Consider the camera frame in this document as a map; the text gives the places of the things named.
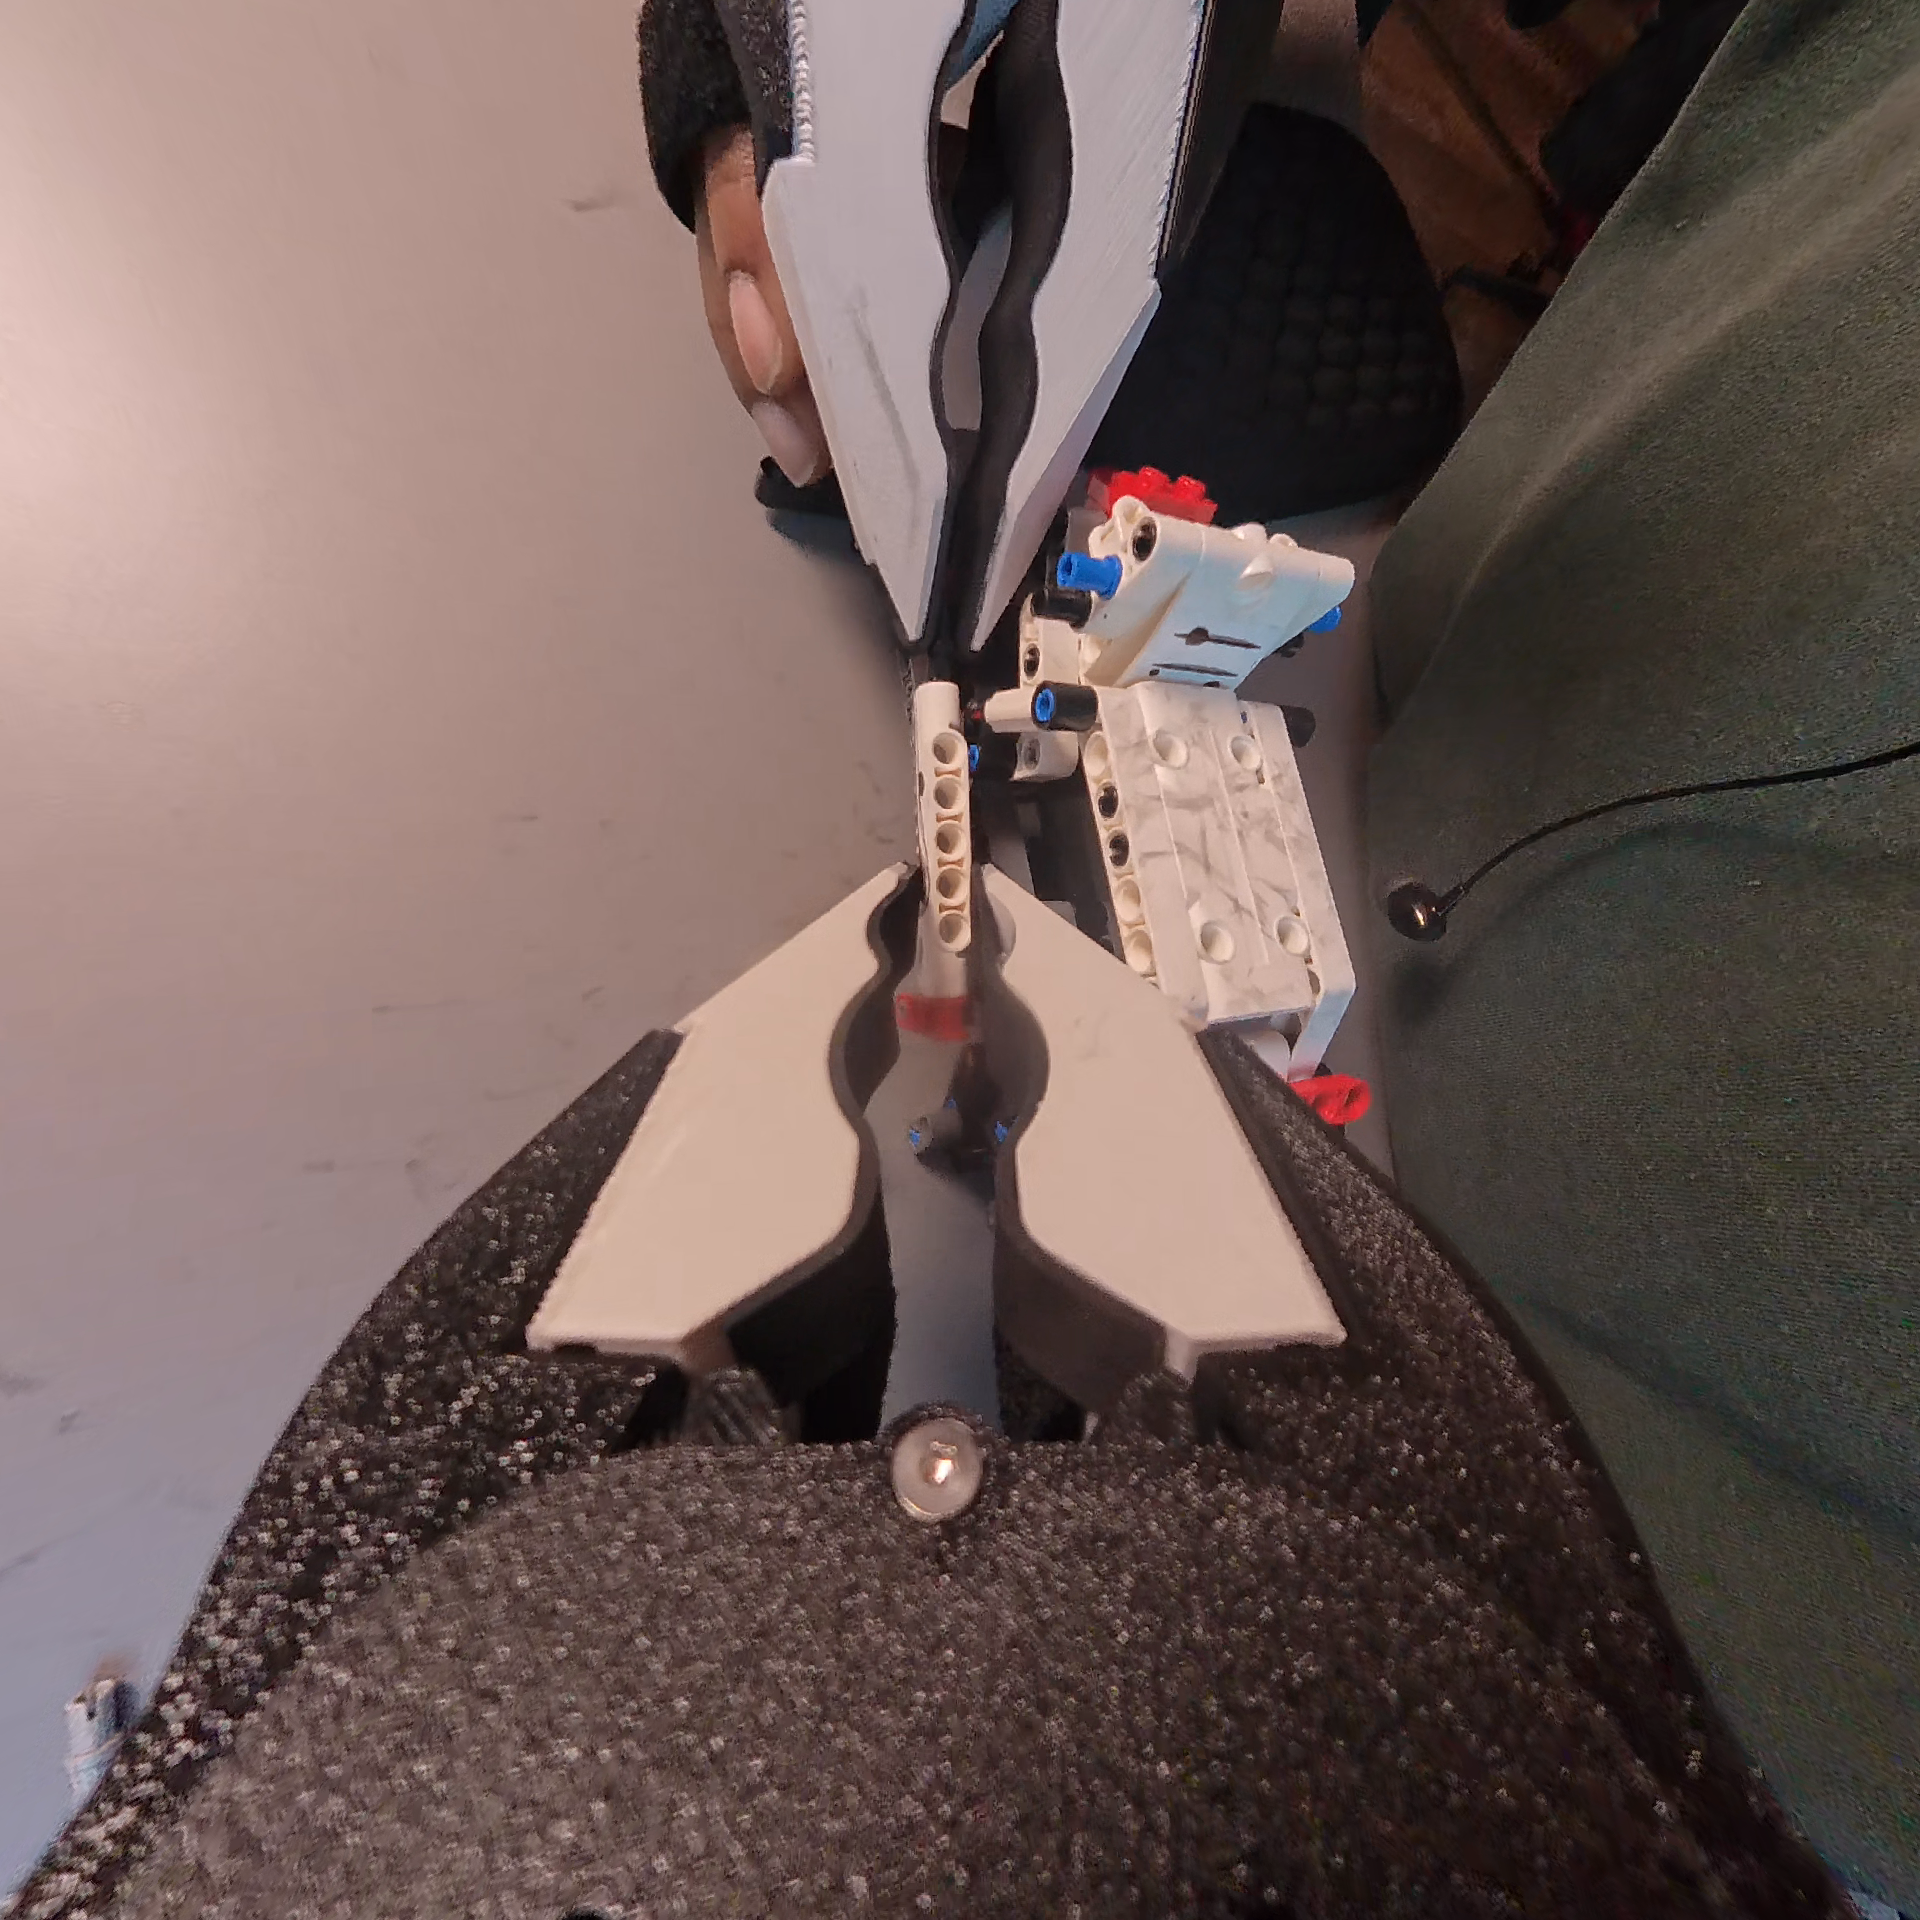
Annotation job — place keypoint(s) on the small white brick piece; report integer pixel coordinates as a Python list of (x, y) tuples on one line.
[(93, 1732)]

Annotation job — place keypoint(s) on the person's torso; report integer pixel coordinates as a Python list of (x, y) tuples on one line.
[(1680, 1260)]

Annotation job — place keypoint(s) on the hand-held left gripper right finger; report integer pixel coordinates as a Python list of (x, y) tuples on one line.
[(1170, 1202)]

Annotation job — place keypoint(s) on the white holed beam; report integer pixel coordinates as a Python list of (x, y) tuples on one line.
[(947, 780)]

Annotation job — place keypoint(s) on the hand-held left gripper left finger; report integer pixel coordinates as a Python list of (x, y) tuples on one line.
[(720, 1188)]

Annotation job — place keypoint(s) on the person's right hand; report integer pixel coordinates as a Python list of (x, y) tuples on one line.
[(757, 333)]

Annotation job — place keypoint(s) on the black clothing toggle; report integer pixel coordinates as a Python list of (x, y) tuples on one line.
[(1412, 909)]

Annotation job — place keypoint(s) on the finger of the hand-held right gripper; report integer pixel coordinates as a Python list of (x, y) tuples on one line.
[(1096, 211), (856, 333)]

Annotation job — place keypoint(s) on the brick-built truck model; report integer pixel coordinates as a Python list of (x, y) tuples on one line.
[(1200, 843)]

